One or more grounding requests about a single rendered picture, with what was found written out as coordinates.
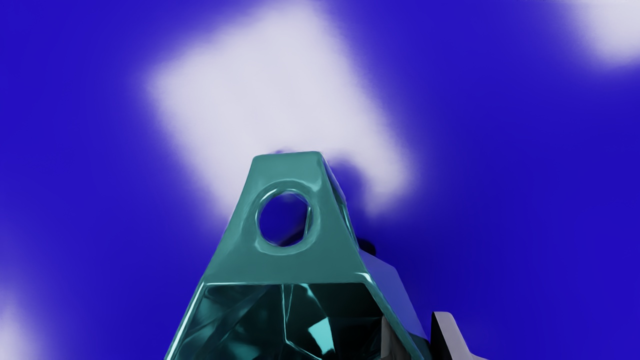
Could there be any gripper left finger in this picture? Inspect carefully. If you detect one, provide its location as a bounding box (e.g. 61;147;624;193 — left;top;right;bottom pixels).
380;315;415;360

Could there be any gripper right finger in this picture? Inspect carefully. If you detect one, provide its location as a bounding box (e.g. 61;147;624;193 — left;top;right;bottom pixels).
431;311;490;360

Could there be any teal faceted mug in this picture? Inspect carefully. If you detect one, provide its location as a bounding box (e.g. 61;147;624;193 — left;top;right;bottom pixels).
164;150;434;360

